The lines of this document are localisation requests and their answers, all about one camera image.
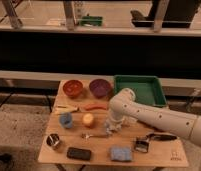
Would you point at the black handled peeler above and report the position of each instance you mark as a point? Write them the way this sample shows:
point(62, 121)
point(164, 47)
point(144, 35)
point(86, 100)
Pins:
point(141, 144)

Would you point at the metal cup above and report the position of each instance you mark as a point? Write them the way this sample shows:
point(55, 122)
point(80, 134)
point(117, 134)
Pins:
point(53, 141)

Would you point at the blue cup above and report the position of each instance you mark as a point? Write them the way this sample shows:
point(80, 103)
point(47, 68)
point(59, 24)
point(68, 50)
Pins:
point(65, 120)

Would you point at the green box on shelf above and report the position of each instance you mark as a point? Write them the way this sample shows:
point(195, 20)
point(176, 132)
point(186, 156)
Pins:
point(91, 20)

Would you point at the black rectangular sponge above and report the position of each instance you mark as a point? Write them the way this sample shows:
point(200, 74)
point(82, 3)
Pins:
point(77, 153)

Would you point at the metal fork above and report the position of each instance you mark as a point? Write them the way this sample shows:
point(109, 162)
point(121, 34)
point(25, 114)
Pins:
point(86, 136)

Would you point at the yellow banana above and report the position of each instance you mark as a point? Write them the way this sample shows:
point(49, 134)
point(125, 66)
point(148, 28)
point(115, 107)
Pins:
point(61, 110)

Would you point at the wooden table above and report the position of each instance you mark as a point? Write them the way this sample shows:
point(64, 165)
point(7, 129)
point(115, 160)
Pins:
point(161, 153)

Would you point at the purple bowl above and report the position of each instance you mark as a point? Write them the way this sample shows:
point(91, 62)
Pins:
point(100, 88)

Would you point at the red chili pepper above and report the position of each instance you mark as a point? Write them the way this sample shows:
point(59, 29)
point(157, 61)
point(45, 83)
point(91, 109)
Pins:
point(95, 106)

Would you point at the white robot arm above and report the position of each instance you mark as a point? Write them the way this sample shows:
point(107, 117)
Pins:
point(184, 125)

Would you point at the yellow apple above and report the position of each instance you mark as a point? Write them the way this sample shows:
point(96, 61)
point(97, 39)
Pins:
point(88, 120)

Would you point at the orange bowl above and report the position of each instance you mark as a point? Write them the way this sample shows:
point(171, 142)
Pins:
point(73, 88)

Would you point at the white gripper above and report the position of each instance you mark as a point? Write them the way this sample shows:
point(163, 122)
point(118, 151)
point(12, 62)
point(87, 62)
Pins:
point(114, 120)

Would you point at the blue folded cloth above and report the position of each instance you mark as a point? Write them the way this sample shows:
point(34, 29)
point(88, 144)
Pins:
point(120, 154)

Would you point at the green plastic tray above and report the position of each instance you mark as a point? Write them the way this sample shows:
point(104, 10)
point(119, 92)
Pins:
point(148, 89)

